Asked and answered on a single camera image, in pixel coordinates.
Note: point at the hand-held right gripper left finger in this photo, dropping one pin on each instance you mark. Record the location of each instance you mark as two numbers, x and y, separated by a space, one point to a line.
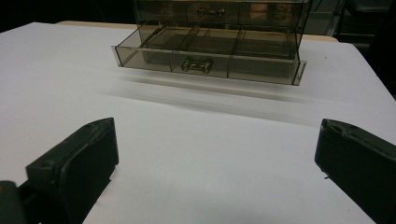
74 168

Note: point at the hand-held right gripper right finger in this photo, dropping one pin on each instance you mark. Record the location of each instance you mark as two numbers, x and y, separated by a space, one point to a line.
358 161

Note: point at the smoky acrylic drawer cabinet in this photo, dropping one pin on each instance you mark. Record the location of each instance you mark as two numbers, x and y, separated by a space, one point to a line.
299 18

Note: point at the smoky acrylic drawer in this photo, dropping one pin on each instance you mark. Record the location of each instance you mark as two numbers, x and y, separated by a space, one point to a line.
205 57
214 12

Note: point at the white table cover sheet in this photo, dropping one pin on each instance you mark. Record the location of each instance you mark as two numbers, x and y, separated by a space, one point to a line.
193 140

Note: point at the dark metal stand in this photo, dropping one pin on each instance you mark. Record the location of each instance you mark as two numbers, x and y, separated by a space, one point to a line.
345 18

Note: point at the closed smoky acrylic drawer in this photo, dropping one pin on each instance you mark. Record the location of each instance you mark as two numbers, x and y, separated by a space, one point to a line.
214 12

